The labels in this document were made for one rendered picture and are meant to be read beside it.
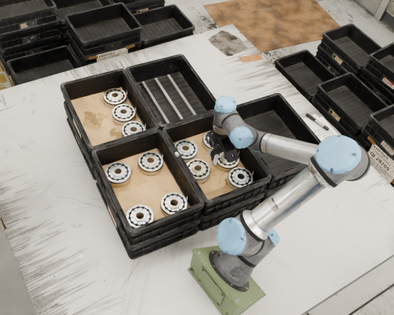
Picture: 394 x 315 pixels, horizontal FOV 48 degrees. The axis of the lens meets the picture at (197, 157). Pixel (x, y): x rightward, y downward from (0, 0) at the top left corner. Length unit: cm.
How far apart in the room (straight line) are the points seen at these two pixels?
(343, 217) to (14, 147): 148
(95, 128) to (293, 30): 259
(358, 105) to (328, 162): 175
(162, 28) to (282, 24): 134
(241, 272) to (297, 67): 204
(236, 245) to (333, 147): 42
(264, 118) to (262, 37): 196
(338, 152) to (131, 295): 90
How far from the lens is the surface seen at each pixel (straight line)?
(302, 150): 156
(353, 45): 356
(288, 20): 429
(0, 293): 257
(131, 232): 157
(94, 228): 184
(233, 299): 156
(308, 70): 336
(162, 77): 221
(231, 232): 144
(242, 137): 153
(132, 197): 176
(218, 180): 183
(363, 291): 276
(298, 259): 188
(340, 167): 133
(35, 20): 311
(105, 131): 196
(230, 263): 161
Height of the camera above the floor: 231
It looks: 52 degrees down
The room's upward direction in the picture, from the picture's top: 10 degrees clockwise
